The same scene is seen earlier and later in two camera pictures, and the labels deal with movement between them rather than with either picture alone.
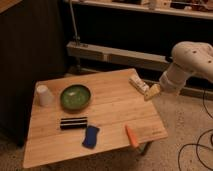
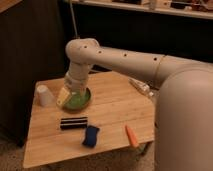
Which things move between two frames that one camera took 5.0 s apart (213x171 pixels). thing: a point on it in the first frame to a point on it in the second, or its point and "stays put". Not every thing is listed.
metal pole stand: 76,38 stays put
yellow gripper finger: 152,91 to 63,98
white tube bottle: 139,84 stays put
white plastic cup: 45,97 stays put
